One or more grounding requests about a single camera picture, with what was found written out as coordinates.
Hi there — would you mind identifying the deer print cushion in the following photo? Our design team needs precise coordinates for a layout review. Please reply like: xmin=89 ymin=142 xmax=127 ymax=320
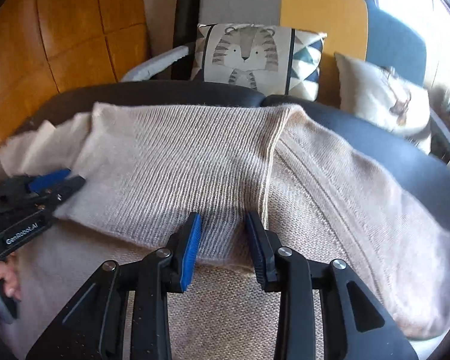
xmin=335 ymin=53 xmax=432 ymax=155

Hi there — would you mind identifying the black padded table mat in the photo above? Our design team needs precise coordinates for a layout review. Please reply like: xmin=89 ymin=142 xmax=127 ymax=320
xmin=14 ymin=79 xmax=450 ymax=360

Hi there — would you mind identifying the beige knit sweater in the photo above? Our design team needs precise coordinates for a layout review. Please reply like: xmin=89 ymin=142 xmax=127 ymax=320
xmin=0 ymin=103 xmax=450 ymax=359

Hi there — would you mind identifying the tiger print cushion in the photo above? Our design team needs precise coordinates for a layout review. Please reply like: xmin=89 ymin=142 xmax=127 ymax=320
xmin=191 ymin=24 xmax=327 ymax=101

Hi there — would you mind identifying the grey yellow blue sofa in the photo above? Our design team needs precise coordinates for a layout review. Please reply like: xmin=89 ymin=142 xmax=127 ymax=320
xmin=120 ymin=0 xmax=450 ymax=173

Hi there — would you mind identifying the person's left hand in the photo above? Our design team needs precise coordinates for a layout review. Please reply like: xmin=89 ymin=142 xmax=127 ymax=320
xmin=0 ymin=252 xmax=22 ymax=301

